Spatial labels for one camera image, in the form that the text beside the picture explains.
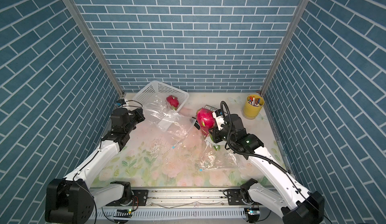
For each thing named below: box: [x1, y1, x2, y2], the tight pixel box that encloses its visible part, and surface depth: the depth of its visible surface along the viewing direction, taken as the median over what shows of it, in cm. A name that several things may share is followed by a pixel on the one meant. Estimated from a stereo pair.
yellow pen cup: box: [243, 93, 265, 120], surface depth 101 cm
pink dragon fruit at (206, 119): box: [196, 107, 216, 138], surface depth 73 cm
